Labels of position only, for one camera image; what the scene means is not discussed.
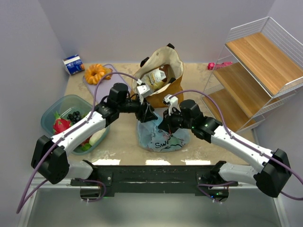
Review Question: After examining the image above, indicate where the purple cable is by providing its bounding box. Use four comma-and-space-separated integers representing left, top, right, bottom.
16, 72, 140, 215
169, 89, 303, 201

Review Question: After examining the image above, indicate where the pink wrapped item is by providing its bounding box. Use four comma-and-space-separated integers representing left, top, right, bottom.
207, 61, 233, 70

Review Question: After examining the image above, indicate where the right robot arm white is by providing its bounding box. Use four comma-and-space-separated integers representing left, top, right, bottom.
158, 95, 292, 198

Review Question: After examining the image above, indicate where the lavender cutting board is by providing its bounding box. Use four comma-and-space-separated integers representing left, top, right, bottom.
82, 74, 131, 104

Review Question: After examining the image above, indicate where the white radish toy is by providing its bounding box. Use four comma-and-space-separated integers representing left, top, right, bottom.
89, 129, 106, 146

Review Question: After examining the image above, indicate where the brown white chips bag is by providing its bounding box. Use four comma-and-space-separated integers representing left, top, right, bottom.
141, 65, 176, 92

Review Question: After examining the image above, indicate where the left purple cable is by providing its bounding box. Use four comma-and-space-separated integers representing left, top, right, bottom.
16, 72, 140, 215

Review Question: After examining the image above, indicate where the brown Trader Joe's tote bag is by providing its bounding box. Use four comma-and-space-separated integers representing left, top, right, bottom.
134, 44, 184, 109

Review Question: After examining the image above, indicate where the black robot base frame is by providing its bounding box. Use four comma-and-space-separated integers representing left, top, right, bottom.
71, 161, 238, 201

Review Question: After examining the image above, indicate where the green leafy vegetable toy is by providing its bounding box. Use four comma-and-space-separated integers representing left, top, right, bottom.
80, 143, 92, 151

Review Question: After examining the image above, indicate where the blue white carton box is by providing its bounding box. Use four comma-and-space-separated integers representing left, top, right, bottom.
63, 54, 85, 76

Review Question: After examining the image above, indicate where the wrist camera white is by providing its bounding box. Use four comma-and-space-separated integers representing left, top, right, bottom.
136, 79, 152, 104
163, 94, 178, 116

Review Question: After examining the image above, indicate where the dark blueberry bunch toy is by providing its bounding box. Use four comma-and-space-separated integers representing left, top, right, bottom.
67, 111, 82, 124

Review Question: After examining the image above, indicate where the pink dragon fruit toy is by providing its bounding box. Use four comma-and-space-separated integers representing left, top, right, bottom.
53, 112, 71, 135

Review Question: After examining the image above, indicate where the teal fruit tray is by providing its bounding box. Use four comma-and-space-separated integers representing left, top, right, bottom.
41, 95, 110, 155

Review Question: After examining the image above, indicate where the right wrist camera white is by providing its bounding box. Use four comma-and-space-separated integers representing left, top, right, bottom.
163, 94, 178, 116

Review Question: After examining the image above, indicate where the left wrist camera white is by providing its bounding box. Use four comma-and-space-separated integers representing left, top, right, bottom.
136, 79, 152, 104

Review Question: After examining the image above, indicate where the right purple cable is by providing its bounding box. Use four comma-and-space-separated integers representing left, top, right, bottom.
169, 89, 303, 201

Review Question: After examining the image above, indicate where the orange bundt cake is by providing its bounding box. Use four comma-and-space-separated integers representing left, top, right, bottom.
84, 63, 112, 85

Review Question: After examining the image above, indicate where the white wire wooden shelf rack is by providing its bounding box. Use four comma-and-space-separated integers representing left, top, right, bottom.
202, 17, 303, 132

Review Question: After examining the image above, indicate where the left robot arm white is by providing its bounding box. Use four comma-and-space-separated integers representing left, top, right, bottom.
31, 83, 157, 184

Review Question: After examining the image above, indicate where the light blue plastic bag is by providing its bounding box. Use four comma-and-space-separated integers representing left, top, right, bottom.
137, 114, 190, 153

